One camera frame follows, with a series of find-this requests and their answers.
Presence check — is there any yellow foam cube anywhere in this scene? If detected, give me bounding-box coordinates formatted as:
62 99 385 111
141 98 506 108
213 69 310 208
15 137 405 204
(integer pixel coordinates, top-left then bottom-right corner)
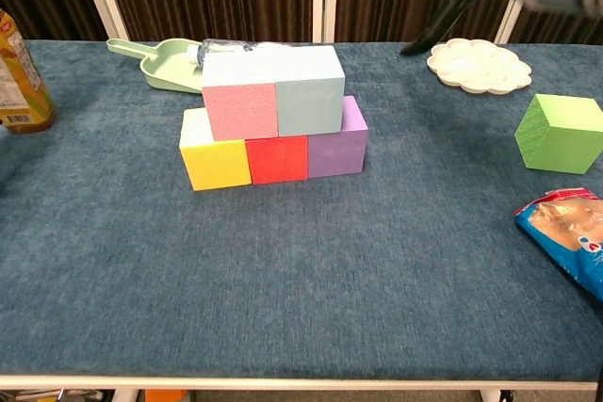
178 107 253 192

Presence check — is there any purple foam cube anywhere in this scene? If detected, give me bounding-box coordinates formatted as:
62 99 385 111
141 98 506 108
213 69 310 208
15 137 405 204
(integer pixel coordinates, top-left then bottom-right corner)
307 94 369 180

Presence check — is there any mint green dustpan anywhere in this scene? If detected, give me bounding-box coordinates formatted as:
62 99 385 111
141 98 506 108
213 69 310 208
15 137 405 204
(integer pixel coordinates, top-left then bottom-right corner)
106 38 208 94

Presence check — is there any white flower-shaped palette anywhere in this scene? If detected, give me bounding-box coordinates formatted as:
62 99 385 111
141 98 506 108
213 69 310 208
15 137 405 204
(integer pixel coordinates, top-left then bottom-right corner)
426 38 533 95

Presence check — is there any dark blue table mat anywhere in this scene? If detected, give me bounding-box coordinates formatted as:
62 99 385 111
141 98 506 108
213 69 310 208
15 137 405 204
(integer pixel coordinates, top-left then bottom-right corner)
0 39 603 382

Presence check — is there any tea bottle with yellow cap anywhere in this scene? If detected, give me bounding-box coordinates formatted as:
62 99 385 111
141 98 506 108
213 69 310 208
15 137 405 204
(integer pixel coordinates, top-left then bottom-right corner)
0 8 57 135

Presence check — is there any clear plastic water bottle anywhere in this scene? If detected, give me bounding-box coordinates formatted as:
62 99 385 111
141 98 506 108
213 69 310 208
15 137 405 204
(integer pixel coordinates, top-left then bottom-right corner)
186 38 302 69

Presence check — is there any blue snack bag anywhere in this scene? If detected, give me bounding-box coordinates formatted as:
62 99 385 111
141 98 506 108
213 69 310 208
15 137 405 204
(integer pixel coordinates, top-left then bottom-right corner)
513 186 603 302

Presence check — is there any pink foam cube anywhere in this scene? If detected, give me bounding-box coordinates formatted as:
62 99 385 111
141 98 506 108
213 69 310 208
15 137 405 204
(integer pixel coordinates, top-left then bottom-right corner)
200 51 280 142

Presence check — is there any red foam cube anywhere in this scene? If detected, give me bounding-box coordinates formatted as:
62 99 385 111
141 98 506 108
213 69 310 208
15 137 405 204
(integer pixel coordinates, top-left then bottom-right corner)
244 135 311 185

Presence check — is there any light blue foam cube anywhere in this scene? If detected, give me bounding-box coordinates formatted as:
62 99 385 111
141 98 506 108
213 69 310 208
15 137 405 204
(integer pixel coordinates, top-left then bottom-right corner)
270 43 347 137

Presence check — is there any green foam cube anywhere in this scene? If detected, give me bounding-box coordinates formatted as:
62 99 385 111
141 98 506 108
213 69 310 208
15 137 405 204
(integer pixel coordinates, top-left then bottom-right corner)
513 93 603 175

